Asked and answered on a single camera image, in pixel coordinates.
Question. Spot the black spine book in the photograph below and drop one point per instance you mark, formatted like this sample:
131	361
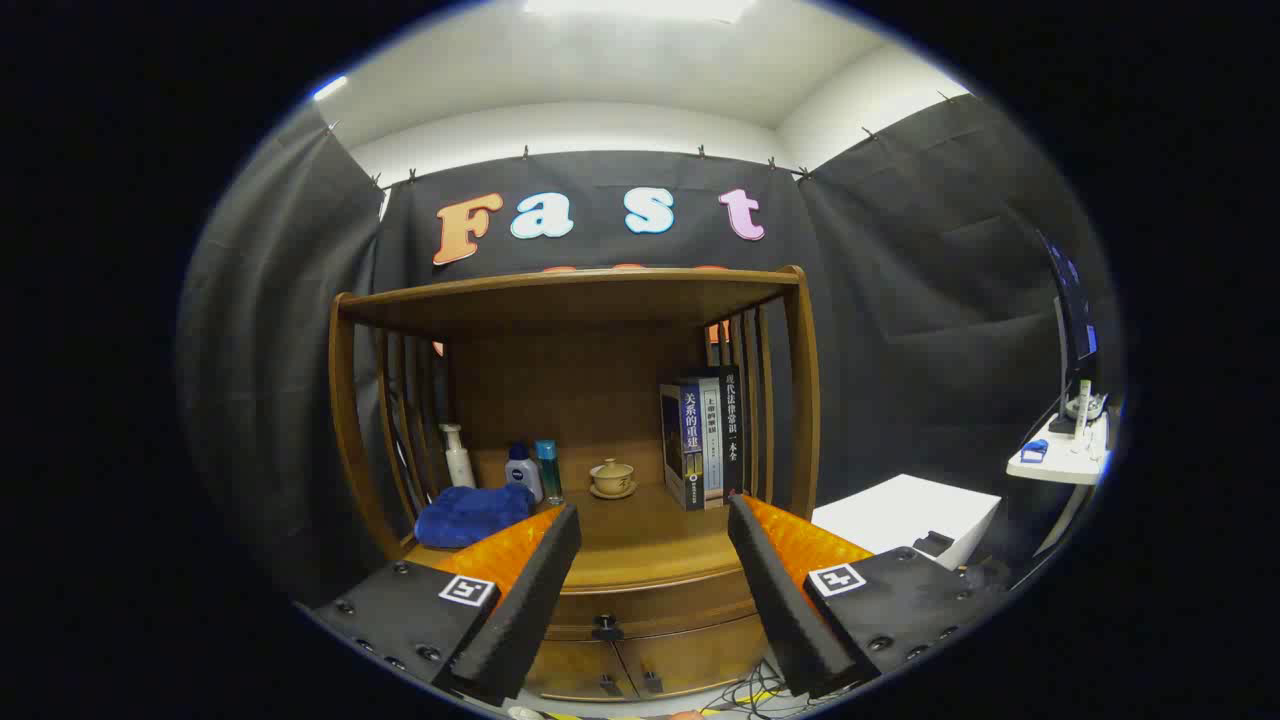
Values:
732	430

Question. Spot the blue towel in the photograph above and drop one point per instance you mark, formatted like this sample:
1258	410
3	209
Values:
465	515

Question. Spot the beige lidded teacup with saucer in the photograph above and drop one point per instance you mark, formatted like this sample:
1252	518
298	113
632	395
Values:
612	477

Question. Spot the yellow black floor tape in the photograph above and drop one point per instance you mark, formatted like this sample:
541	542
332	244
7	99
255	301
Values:
620	712

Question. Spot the wooden countertop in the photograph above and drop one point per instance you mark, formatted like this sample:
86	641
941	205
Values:
640	540

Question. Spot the wooden cabinet door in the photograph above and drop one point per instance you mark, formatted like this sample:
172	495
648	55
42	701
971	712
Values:
700	655
575	670

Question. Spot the wooden drawer with black knob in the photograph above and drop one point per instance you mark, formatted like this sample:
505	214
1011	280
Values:
680	605

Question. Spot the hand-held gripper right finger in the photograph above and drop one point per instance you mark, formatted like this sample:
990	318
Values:
775	600

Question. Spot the small white bottle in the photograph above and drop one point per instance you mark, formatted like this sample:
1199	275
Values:
1083	400

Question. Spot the white desk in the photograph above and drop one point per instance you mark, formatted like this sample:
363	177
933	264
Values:
1060	462

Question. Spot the blue spine book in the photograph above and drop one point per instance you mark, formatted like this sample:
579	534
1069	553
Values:
680	440

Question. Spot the white pump bottle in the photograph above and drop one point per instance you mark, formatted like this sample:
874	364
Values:
459	465

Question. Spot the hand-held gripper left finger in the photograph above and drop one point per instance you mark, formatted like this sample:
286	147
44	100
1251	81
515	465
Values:
530	600

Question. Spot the white lotion bottle blue cap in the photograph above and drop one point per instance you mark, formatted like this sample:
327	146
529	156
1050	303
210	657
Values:
524	478

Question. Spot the small blue item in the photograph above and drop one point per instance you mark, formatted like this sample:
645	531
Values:
1035	450

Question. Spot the computer monitor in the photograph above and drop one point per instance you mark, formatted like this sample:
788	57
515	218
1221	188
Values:
1075	320

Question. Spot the white spine book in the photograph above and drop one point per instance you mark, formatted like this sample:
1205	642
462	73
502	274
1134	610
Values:
712	440

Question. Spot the teal bottle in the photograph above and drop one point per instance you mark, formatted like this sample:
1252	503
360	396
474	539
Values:
549	470

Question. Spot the ceiling light panel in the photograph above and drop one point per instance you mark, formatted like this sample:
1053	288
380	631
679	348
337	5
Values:
640	8

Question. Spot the wooden cabinet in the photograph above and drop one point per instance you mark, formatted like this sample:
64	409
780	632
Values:
570	300

